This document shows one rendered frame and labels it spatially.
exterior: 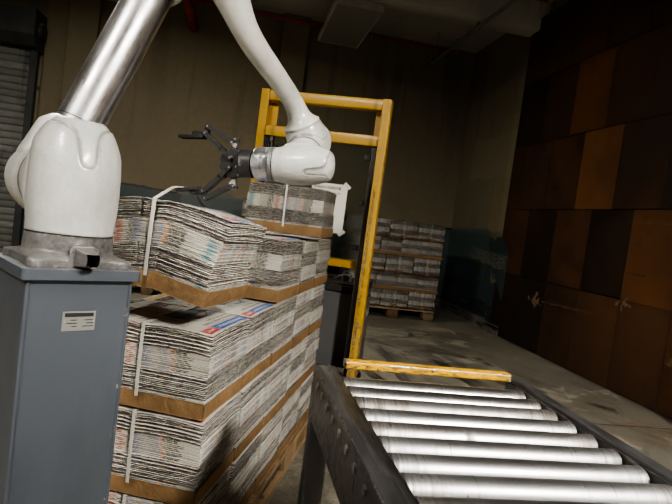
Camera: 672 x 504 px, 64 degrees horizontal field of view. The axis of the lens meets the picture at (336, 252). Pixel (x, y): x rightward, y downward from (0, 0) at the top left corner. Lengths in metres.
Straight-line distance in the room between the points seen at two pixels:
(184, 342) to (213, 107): 7.32
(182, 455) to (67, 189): 0.76
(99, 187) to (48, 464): 0.51
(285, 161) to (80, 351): 0.65
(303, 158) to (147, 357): 0.64
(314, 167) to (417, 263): 5.88
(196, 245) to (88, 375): 0.42
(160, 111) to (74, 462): 7.70
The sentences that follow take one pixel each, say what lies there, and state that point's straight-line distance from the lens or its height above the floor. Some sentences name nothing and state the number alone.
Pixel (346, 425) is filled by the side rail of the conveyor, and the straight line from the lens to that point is 0.97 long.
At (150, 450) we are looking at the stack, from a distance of 1.55.
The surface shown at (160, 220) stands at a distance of 1.41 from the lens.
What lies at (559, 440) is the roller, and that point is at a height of 0.79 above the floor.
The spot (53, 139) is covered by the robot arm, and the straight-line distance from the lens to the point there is 1.09.
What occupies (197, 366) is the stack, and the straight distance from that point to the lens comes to 1.42.
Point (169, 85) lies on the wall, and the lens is 8.70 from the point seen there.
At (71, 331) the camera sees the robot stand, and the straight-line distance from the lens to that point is 1.09.
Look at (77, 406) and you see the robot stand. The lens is 1.14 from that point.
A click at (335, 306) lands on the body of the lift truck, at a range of 3.18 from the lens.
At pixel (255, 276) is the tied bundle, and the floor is 0.92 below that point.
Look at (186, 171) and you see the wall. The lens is 8.50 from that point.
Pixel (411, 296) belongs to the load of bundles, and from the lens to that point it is 7.23.
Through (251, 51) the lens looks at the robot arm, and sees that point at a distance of 1.37.
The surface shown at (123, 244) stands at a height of 1.02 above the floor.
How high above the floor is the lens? 1.14
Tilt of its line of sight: 3 degrees down
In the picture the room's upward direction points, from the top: 8 degrees clockwise
